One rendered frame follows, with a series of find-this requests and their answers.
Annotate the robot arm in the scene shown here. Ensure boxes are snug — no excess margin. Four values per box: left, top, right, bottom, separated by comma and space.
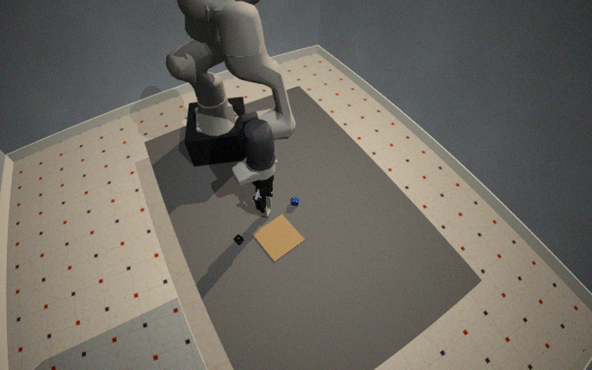
166, 0, 296, 185

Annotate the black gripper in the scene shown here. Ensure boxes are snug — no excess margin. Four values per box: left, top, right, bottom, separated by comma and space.
252, 175, 274, 217

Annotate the orange flat mat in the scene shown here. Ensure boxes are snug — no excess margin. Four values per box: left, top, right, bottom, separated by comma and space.
252, 214, 305, 262

